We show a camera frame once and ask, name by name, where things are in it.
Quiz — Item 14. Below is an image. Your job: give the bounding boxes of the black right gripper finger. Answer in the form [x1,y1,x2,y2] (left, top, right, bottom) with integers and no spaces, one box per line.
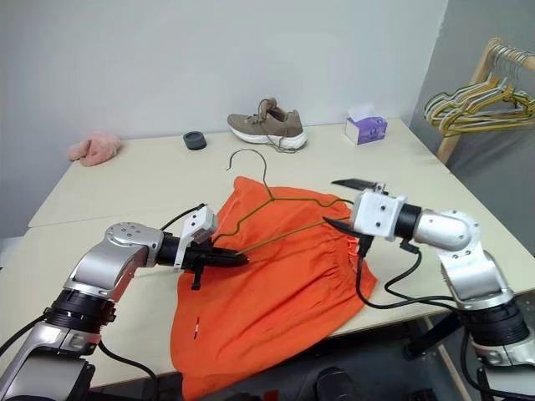
[322,216,357,239]
[330,178,386,195]

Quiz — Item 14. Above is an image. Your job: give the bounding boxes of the olive wire hanger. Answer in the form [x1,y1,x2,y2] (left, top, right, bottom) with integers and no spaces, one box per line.
[212,149,357,256]

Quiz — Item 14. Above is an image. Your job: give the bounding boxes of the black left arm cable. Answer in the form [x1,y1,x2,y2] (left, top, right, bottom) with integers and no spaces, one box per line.
[98,203,207,383]

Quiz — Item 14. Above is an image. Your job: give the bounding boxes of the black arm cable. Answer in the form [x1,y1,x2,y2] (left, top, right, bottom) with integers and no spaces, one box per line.
[98,203,207,383]
[354,244,482,389]

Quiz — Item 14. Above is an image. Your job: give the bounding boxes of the orange shorts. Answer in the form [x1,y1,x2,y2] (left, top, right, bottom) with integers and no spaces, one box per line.
[169,175,380,401]

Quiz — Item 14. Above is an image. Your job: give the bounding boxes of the black table frame brace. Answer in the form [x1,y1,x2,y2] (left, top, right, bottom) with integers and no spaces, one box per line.
[402,311,466,361]

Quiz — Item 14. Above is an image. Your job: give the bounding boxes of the beige table leg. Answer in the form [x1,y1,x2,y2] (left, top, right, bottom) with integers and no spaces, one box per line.
[422,315,471,401]

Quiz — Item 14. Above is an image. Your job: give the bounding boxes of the pink fluffy slipper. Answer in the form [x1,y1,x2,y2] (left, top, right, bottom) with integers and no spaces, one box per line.
[67,132,123,167]

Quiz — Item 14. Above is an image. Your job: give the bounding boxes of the large dark rounded shape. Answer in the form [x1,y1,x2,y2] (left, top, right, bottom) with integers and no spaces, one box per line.
[315,366,361,401]

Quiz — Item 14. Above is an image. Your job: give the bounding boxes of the round black dish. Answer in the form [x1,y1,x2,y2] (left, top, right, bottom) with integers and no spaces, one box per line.
[182,130,209,151]

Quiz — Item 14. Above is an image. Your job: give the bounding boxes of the dark green wire hanger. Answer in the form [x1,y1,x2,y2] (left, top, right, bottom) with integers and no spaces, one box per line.
[424,62,535,123]

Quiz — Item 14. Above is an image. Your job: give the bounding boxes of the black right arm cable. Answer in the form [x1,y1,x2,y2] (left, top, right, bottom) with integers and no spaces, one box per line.
[354,244,482,389]

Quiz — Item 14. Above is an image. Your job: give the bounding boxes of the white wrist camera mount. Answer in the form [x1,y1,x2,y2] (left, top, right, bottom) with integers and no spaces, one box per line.
[349,189,407,242]
[174,207,218,273]

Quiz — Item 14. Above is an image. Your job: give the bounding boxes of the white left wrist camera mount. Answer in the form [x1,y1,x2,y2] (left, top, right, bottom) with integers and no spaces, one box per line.
[174,207,218,273]

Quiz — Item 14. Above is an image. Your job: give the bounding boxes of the taupe sneaker with white sole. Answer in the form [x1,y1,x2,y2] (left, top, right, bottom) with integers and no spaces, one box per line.
[227,97,309,154]

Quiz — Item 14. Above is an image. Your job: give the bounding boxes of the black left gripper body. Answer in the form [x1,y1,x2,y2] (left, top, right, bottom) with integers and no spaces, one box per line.
[183,246,219,291]

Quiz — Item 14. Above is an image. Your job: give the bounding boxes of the purple and white tissue box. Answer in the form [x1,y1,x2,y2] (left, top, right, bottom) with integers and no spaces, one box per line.
[344,104,388,146]

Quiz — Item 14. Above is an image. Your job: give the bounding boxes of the yellow wire hanger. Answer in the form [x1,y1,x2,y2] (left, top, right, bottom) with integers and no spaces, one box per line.
[434,58,535,138]

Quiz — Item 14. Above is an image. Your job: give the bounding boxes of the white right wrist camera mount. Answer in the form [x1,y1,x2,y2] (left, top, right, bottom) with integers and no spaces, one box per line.
[349,189,407,242]

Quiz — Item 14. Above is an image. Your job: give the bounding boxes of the hangers on wooden rack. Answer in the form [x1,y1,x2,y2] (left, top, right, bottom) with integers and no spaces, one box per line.
[436,37,535,165]

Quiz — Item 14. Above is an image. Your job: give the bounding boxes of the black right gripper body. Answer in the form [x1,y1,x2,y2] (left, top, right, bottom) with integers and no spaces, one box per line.
[353,232,375,257]

